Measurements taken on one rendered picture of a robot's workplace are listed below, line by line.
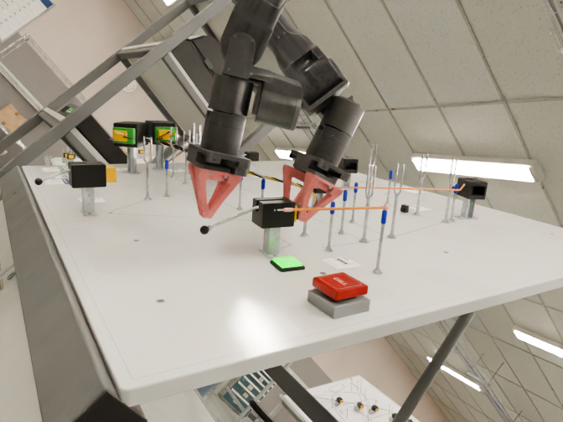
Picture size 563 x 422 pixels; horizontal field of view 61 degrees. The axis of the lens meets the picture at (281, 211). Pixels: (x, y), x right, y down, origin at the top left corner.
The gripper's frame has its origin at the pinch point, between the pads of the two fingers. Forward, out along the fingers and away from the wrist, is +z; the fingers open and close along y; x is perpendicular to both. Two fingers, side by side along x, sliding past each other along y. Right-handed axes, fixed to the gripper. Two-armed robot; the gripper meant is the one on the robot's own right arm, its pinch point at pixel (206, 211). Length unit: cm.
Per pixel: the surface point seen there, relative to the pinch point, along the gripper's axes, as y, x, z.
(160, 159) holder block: 82, -12, 3
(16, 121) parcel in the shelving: 703, 44, 55
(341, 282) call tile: -20.6, -11.5, 2.3
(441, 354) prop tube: -7, -49, 20
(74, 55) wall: 769, -19, -56
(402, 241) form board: 0.1, -39.0, 0.7
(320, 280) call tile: -19.3, -9.3, 2.7
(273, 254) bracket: -0.7, -12.3, 5.3
